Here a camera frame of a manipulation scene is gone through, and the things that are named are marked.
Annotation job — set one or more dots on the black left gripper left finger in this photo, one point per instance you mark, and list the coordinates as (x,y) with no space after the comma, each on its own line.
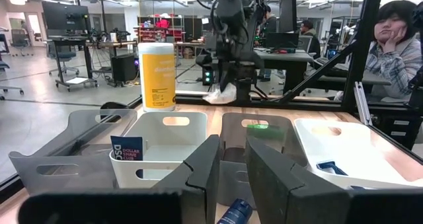
(201,171)

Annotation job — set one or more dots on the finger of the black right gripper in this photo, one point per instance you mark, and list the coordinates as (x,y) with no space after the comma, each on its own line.
(230,80)

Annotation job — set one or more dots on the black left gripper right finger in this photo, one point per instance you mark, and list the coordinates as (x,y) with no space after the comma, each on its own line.
(274,184)

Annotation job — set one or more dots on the dark blue capped tube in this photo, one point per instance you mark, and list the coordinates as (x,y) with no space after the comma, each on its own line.
(236,212)

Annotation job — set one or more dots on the blue disposable razor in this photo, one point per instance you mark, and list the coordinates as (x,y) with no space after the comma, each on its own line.
(330,168)

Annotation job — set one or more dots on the navy Dollar Shave Club tube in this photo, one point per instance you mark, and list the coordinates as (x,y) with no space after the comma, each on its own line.
(127,148)

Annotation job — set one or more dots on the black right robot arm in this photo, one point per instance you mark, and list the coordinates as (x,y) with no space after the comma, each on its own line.
(257,19)

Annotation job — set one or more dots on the person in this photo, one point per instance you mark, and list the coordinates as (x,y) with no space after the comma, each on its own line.
(393,52)
(270,24)
(309,35)

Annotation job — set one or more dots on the dark brown plastic bin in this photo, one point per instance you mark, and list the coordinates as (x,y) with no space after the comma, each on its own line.
(281,141)

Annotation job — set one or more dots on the light grey plastic bin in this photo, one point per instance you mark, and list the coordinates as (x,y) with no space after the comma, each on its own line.
(172,134)

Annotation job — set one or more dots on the black office desk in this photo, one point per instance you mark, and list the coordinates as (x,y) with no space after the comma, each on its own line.
(281,59)

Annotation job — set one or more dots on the black desk monitor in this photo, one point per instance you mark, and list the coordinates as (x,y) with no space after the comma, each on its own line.
(282,40)

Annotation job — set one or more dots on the yellow wipes canister white lid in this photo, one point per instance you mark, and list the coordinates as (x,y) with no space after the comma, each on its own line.
(157,77)

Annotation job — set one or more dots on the red storage shelving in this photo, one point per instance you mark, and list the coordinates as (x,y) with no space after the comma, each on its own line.
(158,30)

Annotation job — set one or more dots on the white plastic bin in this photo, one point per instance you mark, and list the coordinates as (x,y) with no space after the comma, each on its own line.
(357,151)

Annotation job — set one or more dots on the black computer tower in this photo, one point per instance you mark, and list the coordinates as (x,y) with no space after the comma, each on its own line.
(124,67)

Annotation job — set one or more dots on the smoky translucent plastic bin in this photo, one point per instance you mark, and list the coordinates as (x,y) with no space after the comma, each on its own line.
(82,171)

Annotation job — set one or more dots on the black drawer unit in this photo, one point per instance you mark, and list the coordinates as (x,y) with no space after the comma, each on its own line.
(396,128)

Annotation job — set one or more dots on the black rolling desk stand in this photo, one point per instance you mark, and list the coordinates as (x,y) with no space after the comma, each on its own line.
(71,62)

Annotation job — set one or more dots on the large black monitor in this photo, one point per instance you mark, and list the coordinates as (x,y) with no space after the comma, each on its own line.
(66,17)

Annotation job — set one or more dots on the grey office chair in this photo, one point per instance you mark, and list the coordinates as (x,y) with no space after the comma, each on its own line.
(20,39)

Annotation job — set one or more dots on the silver metal bracket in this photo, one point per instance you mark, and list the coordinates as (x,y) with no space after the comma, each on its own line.
(361,103)

